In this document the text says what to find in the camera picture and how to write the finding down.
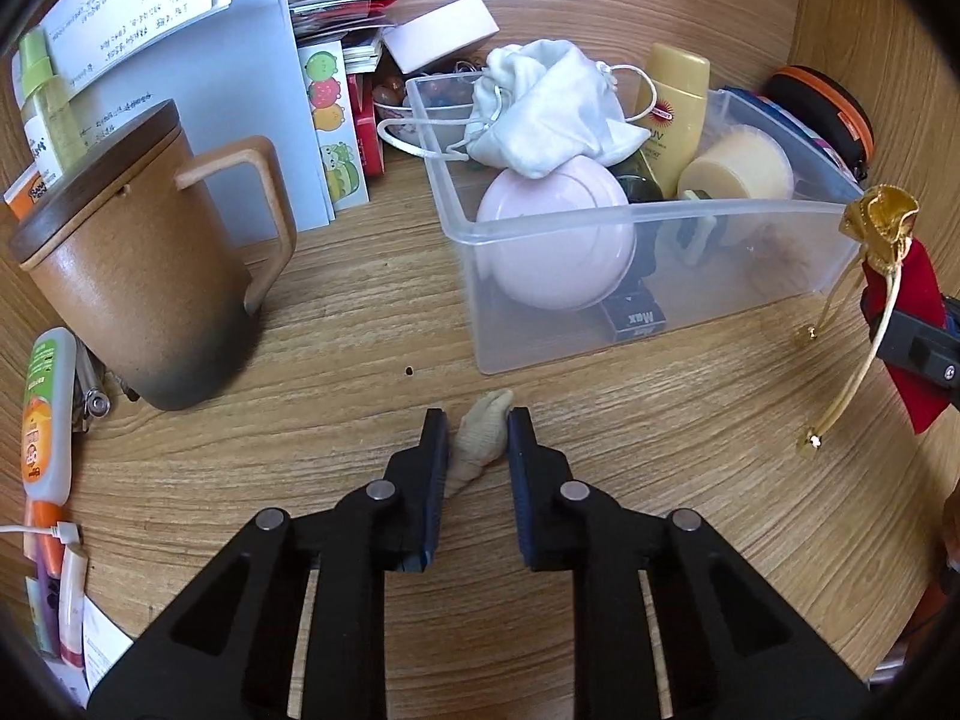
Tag cream round cup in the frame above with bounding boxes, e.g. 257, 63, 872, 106
675, 131, 794, 265

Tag black orange round case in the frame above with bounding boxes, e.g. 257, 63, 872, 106
765, 65, 875, 182

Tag blue razor blade box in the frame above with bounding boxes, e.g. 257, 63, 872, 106
600, 289, 668, 343

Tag green orange squeeze tube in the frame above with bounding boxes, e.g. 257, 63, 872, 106
20, 328, 79, 503

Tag white drawstring pouch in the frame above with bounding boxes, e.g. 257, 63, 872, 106
377, 37, 658, 181

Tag white paper documents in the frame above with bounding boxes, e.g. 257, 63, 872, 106
71, 0, 337, 233

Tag pink cosmetic tubes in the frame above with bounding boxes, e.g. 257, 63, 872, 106
22, 499, 91, 668

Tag clear plastic storage bin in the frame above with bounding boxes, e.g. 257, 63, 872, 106
405, 75, 866, 376

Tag red small box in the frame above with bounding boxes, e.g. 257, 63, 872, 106
351, 73, 388, 178

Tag dark dropper bottle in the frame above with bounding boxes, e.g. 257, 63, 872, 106
611, 146, 665, 203

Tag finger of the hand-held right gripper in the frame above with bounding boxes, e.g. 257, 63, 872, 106
876, 298, 960, 410

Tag stack of leaflets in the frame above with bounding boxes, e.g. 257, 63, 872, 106
289, 0, 406, 68

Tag white pink small box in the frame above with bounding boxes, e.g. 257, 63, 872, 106
382, 0, 499, 74

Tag white charging cable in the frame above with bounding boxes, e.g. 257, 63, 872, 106
0, 519, 83, 547

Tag beige seashell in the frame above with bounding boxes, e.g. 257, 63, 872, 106
444, 388, 515, 500

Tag brown ceramic mug with lid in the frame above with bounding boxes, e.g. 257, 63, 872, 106
9, 97, 298, 412

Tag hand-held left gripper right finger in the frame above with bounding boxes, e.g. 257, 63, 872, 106
506, 406, 871, 720

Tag wooden desk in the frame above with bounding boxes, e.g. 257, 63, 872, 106
0, 150, 960, 691

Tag small glass bowl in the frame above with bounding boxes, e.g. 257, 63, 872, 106
373, 73, 421, 125

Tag white printed paper sheet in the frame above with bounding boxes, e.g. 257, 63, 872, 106
37, 0, 235, 87

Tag yellow sunscreen tube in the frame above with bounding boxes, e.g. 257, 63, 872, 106
634, 43, 712, 200

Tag pink round jar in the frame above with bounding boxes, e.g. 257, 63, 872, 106
476, 157, 638, 311

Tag blue flat packet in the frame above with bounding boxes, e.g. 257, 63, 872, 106
724, 86, 863, 182

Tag fruit print box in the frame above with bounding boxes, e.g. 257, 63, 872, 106
298, 41, 371, 211

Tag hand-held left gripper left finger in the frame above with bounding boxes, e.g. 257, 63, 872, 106
86, 409, 451, 720

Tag green spray bottle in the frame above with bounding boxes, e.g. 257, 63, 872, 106
19, 28, 85, 175

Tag red velvet pouch gold cord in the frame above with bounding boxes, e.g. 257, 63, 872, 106
795, 184, 955, 455

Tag metal pens bundle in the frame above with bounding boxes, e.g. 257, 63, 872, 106
75, 349, 136, 436

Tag white folded receipt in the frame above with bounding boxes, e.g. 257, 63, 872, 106
81, 596, 136, 698

